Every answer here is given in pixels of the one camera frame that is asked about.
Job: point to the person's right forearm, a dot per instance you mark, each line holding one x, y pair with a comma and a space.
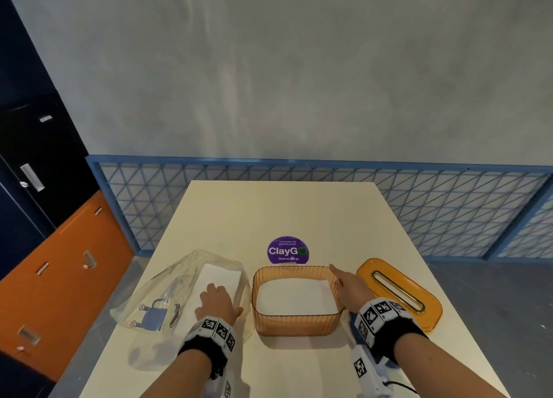
440, 367

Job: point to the dark blue locker bank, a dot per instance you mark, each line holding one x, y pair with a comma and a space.
26, 108

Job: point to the black wristband with marker tags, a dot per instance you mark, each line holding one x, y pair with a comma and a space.
402, 333
203, 346

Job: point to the white tissue bundle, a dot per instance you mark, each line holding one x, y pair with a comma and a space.
298, 298

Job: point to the person's right hand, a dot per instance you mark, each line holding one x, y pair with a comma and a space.
356, 294

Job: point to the orange slotted lid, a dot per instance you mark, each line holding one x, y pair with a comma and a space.
427, 320

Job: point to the blue cleaning cloth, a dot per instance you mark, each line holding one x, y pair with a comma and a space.
352, 328

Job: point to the cat print tissue pack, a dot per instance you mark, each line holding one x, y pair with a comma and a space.
142, 298

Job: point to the orange transparent tissue box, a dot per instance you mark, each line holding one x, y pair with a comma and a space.
298, 324

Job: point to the person's left hand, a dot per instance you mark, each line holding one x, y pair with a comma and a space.
218, 304

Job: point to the person's left forearm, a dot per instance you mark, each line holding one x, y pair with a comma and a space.
181, 376

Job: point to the orange locker cabinet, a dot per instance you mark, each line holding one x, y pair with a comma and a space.
56, 302

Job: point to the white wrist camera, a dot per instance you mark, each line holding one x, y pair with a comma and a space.
227, 389
363, 367

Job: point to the round purple sticker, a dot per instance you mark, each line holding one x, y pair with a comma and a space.
287, 243

